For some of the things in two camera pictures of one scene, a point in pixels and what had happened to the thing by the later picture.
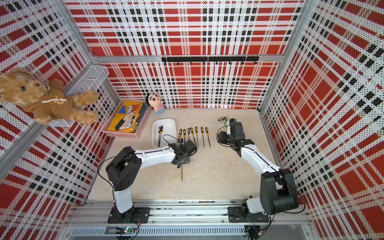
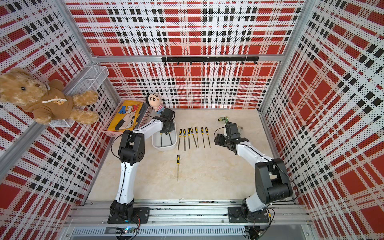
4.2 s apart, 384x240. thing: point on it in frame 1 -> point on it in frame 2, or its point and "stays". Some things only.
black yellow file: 192,133 stays
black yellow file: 196,132 stays
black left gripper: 186,161 -> 172,127
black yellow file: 202,133 stays
